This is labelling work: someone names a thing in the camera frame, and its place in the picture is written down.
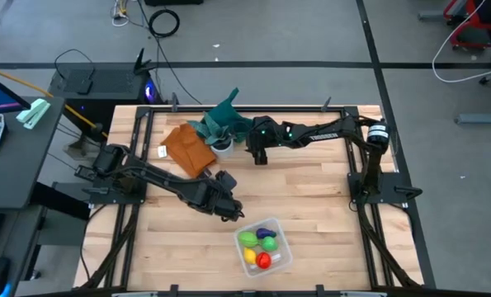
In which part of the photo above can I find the black computer tower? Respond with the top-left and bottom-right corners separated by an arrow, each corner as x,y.
48,47 -> 163,112

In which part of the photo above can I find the red plastic tomato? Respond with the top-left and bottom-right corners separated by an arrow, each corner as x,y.
255,252 -> 273,270

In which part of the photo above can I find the white floor cable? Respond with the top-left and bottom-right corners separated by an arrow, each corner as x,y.
432,0 -> 491,84

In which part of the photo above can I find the mint green stapler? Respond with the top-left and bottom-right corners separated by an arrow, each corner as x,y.
16,97 -> 51,130

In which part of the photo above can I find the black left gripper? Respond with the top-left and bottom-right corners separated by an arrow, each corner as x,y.
191,179 -> 245,223

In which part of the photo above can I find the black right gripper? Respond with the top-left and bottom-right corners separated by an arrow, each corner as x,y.
244,116 -> 280,166

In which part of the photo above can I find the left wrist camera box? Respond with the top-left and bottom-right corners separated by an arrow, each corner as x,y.
216,171 -> 238,191

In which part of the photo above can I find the black aluminium table frame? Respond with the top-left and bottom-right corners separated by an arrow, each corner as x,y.
73,105 -> 436,297

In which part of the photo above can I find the yellow hanging cable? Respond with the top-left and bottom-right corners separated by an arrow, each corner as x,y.
0,62 -> 108,139

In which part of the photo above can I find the bright green plastic fruit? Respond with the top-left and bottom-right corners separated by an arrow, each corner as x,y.
260,236 -> 279,252

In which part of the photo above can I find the clear plastic tupperware container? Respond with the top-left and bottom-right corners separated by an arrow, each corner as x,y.
233,217 -> 294,278

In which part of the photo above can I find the orange cloth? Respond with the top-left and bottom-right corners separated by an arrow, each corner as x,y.
161,123 -> 217,179

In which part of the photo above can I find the snake plant in white pot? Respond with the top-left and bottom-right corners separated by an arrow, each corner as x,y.
186,111 -> 246,162

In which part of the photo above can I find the grey chair base leg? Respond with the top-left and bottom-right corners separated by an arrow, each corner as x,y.
454,111 -> 491,126

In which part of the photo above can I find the teal cloth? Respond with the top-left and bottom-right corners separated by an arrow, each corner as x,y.
203,87 -> 254,144

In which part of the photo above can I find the coiled black cable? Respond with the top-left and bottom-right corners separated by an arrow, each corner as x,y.
148,8 -> 181,39

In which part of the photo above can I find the yellow-green plastic fruit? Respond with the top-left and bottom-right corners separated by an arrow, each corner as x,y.
237,231 -> 259,248

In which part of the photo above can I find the black desk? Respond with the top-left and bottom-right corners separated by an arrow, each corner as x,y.
0,97 -> 67,214

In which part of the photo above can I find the red and black cart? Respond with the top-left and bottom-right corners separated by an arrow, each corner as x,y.
442,0 -> 491,51

